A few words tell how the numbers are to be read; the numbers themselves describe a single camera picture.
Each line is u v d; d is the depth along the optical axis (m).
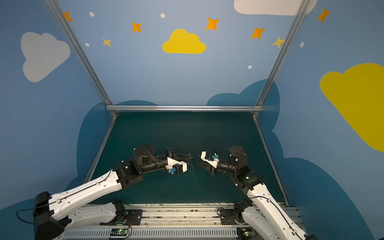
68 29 0.75
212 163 0.58
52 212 0.39
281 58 0.88
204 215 0.77
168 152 0.57
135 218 0.74
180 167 0.51
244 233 0.71
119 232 0.71
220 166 0.60
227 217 0.74
